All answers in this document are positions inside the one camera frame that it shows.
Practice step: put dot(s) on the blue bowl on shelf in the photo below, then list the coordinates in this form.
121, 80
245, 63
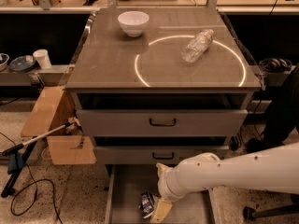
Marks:
22, 64

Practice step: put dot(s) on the bottom open grey drawer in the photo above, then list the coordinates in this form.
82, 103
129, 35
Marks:
128, 182

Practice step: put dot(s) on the white ceramic bowl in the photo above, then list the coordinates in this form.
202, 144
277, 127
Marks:
133, 23

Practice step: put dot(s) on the white paper cup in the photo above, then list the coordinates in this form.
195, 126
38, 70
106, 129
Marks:
43, 59

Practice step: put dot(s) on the grabber stick tool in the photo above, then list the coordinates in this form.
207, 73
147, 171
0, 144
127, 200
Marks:
14, 149

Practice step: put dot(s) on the grey side shelf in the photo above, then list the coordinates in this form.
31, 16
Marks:
54, 76

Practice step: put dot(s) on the top grey drawer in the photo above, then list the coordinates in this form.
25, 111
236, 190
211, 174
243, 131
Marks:
146, 115

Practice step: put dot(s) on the small bowl at left edge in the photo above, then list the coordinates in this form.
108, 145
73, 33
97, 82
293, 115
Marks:
3, 61

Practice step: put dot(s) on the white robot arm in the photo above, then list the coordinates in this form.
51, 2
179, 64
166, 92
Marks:
275, 169

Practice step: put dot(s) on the clear plastic water bottle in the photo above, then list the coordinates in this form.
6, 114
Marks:
197, 46

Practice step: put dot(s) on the middle grey drawer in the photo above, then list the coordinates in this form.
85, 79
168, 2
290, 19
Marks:
149, 150

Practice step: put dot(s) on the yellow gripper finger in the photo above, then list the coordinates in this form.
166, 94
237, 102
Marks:
161, 209
161, 168

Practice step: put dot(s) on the grey drawer cabinet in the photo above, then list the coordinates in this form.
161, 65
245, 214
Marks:
113, 62

